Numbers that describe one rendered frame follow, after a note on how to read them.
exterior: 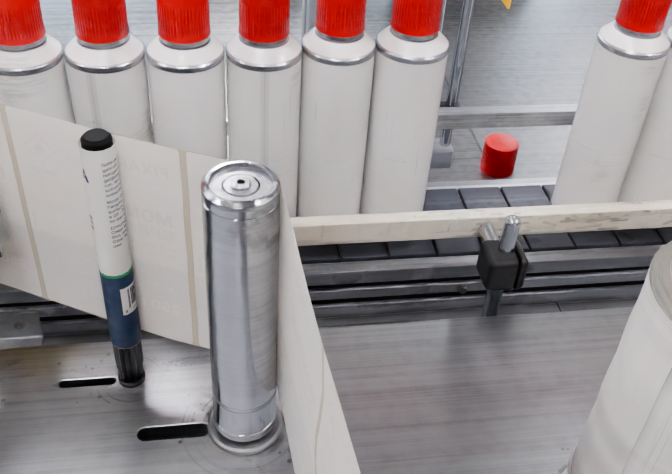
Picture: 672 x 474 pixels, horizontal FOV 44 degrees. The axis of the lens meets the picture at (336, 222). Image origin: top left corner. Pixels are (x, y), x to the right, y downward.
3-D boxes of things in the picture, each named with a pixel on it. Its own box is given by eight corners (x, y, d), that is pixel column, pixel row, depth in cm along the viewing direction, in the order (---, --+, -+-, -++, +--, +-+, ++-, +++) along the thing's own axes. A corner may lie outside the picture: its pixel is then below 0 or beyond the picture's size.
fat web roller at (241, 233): (208, 460, 49) (192, 213, 37) (206, 399, 52) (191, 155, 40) (285, 453, 49) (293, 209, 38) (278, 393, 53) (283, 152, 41)
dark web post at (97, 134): (117, 390, 52) (76, 145, 41) (119, 369, 54) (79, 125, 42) (145, 388, 53) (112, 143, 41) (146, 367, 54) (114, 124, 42)
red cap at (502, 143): (478, 156, 84) (484, 129, 82) (511, 159, 84) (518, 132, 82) (480, 176, 82) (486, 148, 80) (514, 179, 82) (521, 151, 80)
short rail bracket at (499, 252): (471, 350, 64) (499, 231, 56) (461, 322, 66) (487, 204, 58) (511, 347, 64) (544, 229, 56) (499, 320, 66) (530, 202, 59)
